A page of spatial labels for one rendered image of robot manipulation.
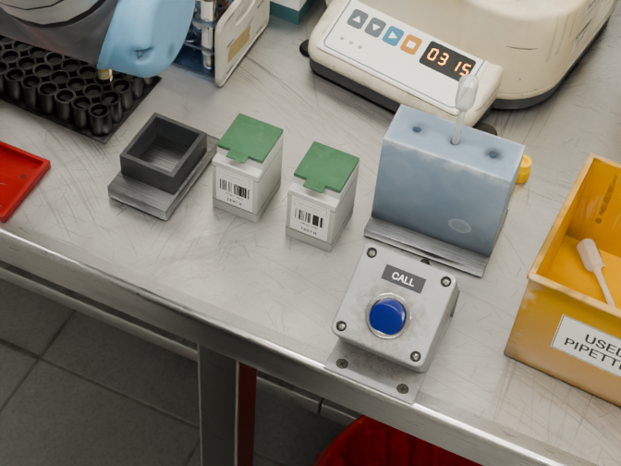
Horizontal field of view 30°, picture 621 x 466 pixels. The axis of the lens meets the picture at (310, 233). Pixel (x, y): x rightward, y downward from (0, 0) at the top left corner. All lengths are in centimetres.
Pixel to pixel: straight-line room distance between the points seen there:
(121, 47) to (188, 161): 31
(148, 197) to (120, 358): 99
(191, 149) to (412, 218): 18
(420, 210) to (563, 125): 20
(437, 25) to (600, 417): 36
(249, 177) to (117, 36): 29
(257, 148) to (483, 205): 18
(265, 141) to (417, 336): 20
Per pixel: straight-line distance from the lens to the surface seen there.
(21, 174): 98
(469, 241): 91
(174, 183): 92
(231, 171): 90
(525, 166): 98
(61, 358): 191
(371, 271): 82
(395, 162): 88
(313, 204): 88
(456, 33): 100
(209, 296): 89
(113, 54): 64
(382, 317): 80
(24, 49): 105
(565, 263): 94
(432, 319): 81
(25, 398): 188
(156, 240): 92
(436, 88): 100
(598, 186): 91
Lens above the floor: 160
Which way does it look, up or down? 51 degrees down
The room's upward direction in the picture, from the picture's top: 5 degrees clockwise
